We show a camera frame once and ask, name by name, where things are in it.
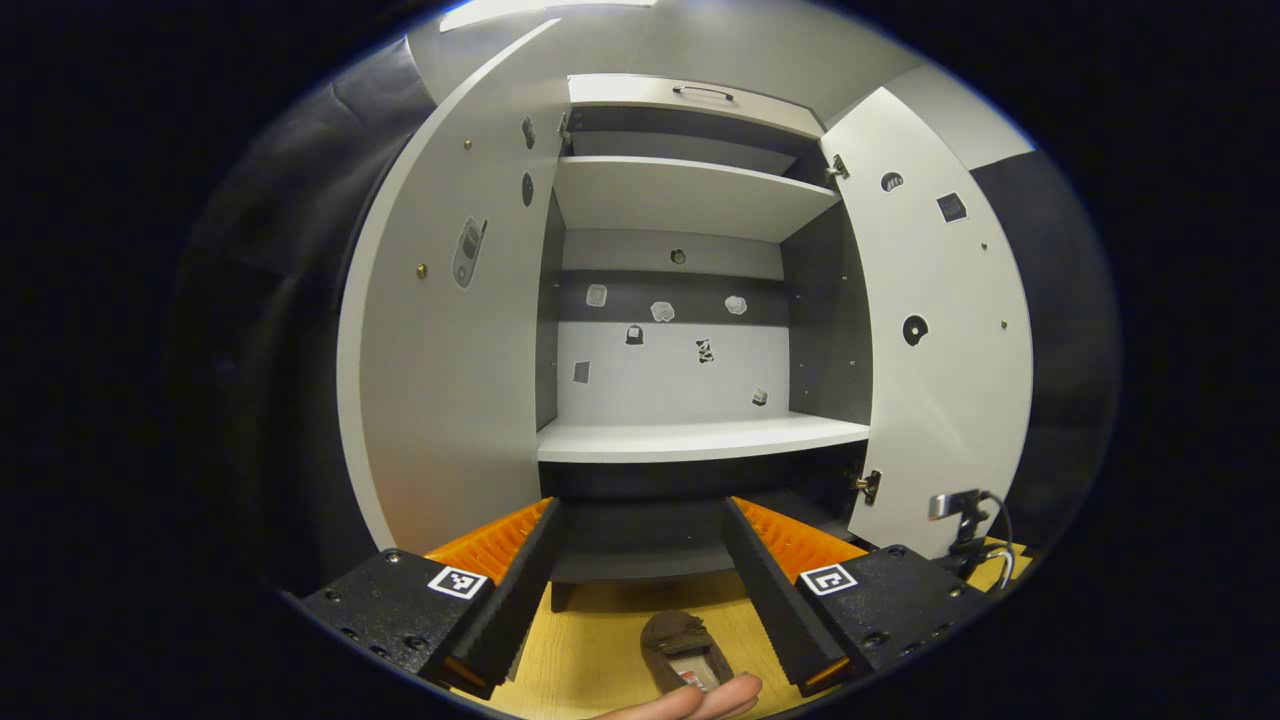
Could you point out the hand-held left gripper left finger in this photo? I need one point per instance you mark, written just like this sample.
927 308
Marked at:
510 600

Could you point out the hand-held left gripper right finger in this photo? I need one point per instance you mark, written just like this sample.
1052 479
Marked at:
775 600

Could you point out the brown shoe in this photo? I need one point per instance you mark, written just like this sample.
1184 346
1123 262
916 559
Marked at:
680 640

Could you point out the white cabinet door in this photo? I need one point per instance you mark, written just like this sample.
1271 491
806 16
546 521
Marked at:
440 400
950 400

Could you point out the white shoe cabinet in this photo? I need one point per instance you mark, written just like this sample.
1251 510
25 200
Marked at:
680 390

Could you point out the white cabinet shelf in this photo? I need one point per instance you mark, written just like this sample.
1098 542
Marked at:
700 438
690 195

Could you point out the white cabinet drawer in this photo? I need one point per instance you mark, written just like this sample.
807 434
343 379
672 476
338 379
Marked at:
620 95

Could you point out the silver webcam on stand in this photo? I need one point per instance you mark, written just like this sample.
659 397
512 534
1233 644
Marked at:
955 503

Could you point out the black backdrop cloth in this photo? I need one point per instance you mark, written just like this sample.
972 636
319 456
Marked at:
280 350

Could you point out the ceiling light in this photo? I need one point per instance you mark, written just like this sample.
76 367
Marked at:
540 12

